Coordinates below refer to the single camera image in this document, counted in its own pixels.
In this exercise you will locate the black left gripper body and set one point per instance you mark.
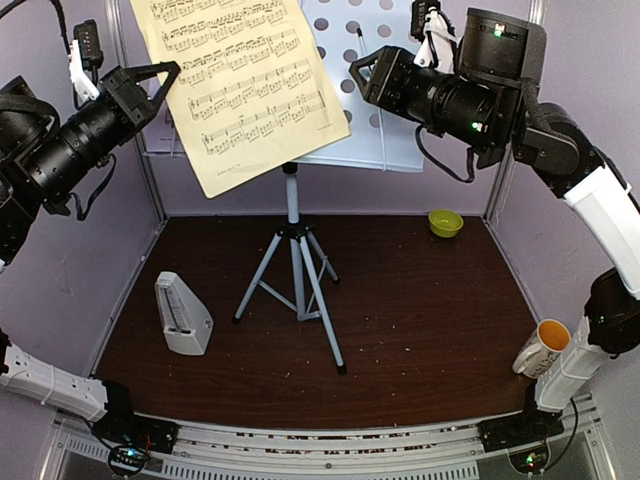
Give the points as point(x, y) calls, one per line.
point(126, 108)

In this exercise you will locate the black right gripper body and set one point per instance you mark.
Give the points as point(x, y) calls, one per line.
point(397, 94)

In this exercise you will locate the white folding music stand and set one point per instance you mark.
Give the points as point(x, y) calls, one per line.
point(329, 180)

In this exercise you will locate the yellow sheet music page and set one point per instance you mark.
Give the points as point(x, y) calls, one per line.
point(253, 92)

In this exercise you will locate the white metronome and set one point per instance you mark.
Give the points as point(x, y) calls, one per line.
point(187, 324)

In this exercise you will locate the purple sheet music page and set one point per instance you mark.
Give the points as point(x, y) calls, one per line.
point(161, 135)

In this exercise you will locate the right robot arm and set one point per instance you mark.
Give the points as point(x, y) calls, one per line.
point(482, 89)

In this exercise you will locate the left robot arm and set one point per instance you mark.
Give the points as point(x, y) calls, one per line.
point(42, 161)

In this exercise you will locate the green bowl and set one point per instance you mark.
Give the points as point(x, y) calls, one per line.
point(445, 223)

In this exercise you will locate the white mug orange inside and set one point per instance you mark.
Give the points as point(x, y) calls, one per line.
point(542, 349)

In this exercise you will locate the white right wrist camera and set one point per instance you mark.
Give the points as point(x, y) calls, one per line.
point(436, 34)

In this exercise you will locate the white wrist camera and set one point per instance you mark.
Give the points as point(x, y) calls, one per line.
point(85, 59)
point(436, 34)

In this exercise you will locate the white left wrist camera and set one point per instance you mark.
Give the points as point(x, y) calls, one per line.
point(85, 59)

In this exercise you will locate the aluminium front rail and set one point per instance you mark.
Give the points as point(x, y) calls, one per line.
point(451, 450)

